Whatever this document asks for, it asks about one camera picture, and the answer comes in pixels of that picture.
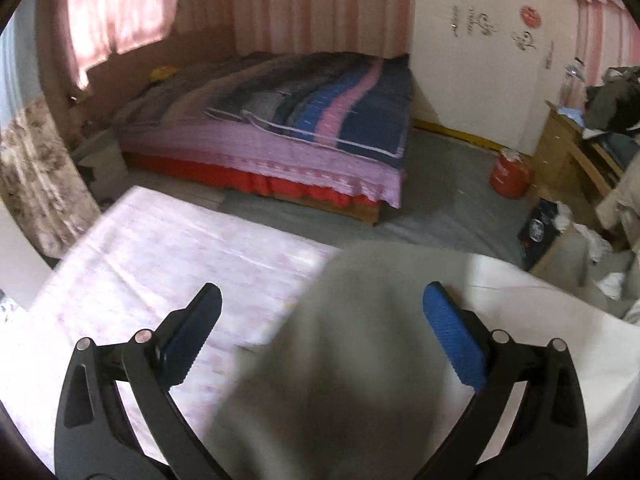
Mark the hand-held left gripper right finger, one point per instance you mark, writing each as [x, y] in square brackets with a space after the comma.
[452, 335]

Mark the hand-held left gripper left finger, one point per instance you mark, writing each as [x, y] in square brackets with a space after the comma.
[185, 345]

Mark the grey garment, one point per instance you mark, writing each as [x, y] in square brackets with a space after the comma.
[350, 360]

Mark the pile of dark clothes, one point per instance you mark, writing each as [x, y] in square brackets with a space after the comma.
[615, 100]

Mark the pale pink floral sheet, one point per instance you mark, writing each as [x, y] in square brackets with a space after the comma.
[165, 260]

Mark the black bag in cardboard box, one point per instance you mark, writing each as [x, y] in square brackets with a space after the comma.
[537, 230]

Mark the grey nightstand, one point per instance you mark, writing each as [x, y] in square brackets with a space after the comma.
[102, 165]

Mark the bed with pink bedspread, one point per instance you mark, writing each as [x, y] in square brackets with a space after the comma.
[280, 170]

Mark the wooden desk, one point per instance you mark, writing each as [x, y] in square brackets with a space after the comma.
[557, 160]

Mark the beige hanging cloth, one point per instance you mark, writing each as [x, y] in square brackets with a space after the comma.
[622, 210]

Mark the brown floral curtain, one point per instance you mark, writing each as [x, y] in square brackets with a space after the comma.
[40, 185]

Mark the light blue cloth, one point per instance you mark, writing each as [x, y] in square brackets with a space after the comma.
[571, 114]

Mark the white wardrobe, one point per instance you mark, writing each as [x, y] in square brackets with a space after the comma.
[485, 80]

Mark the striped blue pink blanket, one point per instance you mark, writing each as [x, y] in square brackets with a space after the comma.
[325, 105]

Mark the yellow soft toy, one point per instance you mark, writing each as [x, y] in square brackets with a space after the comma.
[163, 73]

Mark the clear glass bottle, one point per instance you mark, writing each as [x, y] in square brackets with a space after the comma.
[571, 82]

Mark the red round sticker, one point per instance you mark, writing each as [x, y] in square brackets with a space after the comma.
[530, 16]

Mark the pink window curtain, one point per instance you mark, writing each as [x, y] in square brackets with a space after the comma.
[120, 10]

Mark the pink striped ruffled curtain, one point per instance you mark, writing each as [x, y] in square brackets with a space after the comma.
[600, 25]

